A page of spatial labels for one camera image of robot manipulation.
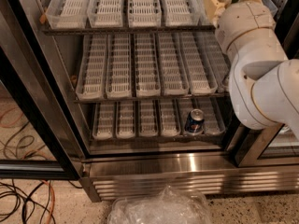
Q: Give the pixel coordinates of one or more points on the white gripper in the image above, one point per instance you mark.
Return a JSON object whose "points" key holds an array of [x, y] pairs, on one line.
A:
{"points": [[241, 15]]}

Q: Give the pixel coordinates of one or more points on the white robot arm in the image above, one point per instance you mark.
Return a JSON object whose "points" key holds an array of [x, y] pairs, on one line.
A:
{"points": [[263, 82]]}

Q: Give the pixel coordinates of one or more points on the stainless steel fridge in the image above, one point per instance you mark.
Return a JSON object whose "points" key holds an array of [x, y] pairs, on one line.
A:
{"points": [[154, 64]]}

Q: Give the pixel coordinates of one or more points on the blue can bottom shelf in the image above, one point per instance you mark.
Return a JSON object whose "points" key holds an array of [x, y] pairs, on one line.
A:
{"points": [[194, 122]]}

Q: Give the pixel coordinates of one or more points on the right glass fridge door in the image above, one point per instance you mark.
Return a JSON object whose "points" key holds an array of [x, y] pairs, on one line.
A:
{"points": [[272, 146]]}

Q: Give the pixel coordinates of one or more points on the open glass fridge door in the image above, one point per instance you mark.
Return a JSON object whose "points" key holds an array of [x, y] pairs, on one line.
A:
{"points": [[37, 70]]}

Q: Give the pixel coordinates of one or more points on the clear plastic bag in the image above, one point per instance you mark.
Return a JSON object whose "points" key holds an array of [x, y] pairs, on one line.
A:
{"points": [[169, 206]]}

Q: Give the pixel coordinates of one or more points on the top wire shelf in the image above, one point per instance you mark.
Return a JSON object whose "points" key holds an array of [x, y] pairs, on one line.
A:
{"points": [[88, 30]]}

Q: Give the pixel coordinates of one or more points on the wire shelf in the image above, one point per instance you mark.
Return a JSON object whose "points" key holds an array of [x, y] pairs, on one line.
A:
{"points": [[133, 98], [162, 139], [88, 30]]}

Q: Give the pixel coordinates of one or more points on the middle wire shelf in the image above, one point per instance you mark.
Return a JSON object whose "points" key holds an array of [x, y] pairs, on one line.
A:
{"points": [[133, 98]]}

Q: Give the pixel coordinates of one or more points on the bottom wire shelf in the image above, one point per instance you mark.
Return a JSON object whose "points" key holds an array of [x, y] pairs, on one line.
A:
{"points": [[162, 139]]}

